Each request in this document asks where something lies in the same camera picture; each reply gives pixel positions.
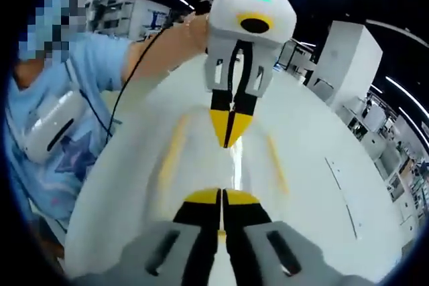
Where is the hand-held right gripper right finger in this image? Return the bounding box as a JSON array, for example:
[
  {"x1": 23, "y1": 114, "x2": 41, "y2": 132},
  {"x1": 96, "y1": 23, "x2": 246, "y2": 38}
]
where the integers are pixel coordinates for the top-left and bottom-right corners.
[{"x1": 223, "y1": 188, "x2": 373, "y2": 286}]

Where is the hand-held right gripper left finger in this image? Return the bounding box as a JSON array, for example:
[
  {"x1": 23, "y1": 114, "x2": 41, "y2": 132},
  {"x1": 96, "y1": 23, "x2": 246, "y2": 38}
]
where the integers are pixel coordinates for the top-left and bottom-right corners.
[{"x1": 72, "y1": 188, "x2": 224, "y2": 286}]

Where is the white square pillar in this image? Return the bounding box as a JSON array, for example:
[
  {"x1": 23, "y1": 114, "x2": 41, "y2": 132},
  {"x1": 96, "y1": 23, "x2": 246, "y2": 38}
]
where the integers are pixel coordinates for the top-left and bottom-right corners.
[{"x1": 307, "y1": 19, "x2": 383, "y2": 106}]

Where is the white shelving unit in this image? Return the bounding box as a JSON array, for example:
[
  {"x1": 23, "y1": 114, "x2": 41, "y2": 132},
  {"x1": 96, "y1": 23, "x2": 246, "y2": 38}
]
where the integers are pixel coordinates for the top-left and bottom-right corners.
[{"x1": 84, "y1": 0, "x2": 171, "y2": 40}]

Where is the person in blue shirt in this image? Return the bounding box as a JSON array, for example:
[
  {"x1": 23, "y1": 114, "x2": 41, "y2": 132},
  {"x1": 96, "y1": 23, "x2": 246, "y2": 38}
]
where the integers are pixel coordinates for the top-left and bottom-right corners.
[{"x1": 4, "y1": 35, "x2": 132, "y2": 222}]

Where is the row of white office cabinets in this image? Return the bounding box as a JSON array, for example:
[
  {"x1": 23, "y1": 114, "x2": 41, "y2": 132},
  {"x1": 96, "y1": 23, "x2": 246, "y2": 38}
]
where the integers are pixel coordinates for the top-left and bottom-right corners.
[{"x1": 341, "y1": 96, "x2": 429, "y2": 233}]

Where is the white chest-worn device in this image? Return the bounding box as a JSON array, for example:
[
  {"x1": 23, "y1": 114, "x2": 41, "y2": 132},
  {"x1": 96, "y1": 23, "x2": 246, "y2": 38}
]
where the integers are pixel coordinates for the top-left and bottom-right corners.
[{"x1": 24, "y1": 90, "x2": 86, "y2": 163}]

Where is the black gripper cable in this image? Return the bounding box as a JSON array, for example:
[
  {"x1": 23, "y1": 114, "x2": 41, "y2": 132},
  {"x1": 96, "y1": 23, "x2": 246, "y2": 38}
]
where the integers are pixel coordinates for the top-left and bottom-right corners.
[{"x1": 107, "y1": 19, "x2": 176, "y2": 139}]

